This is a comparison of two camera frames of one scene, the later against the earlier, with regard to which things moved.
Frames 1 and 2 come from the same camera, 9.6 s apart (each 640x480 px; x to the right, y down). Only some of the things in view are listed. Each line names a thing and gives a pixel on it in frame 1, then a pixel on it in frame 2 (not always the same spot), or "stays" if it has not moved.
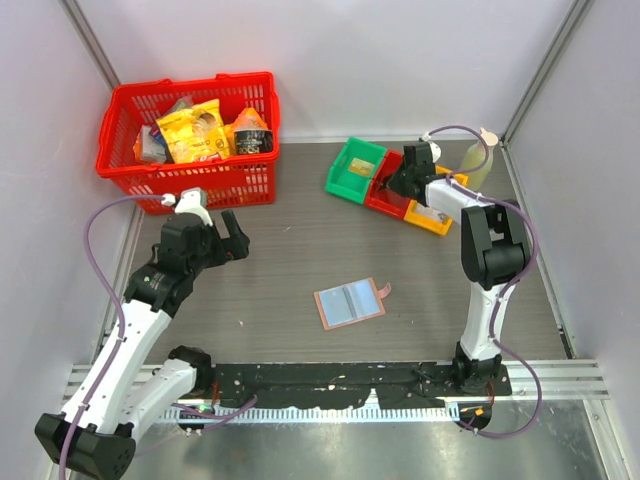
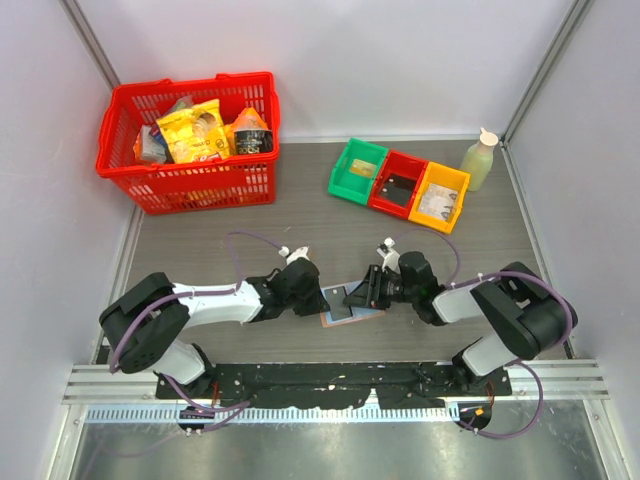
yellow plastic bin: x=437 y=226 stays
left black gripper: x=231 y=247 → x=317 y=305
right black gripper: x=392 y=182 → x=367 y=293
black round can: x=256 y=141 stays
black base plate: x=343 y=384 stays
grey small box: x=152 y=150 stays
